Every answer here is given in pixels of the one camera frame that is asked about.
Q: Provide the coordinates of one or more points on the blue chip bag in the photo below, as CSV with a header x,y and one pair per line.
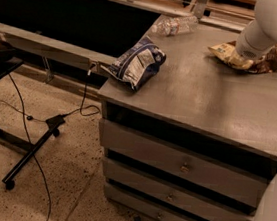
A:
x,y
137,65

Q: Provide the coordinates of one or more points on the grey drawer cabinet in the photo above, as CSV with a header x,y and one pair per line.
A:
x,y
197,104

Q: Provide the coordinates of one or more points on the bottom grey drawer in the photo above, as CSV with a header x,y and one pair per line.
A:
x,y
142,205

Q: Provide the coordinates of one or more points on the clear plastic water bottle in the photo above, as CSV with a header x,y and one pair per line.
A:
x,y
175,26

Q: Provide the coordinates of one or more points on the top grey drawer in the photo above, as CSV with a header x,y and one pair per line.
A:
x,y
234,184

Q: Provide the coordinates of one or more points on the brown chip bag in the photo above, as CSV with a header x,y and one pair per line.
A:
x,y
225,52

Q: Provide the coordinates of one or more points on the middle grey drawer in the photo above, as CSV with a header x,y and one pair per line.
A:
x,y
176,197

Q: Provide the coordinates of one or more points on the grey long bench rail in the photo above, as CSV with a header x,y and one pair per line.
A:
x,y
56,50

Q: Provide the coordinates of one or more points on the grey drawer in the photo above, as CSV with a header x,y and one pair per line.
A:
x,y
234,184
176,197
142,205

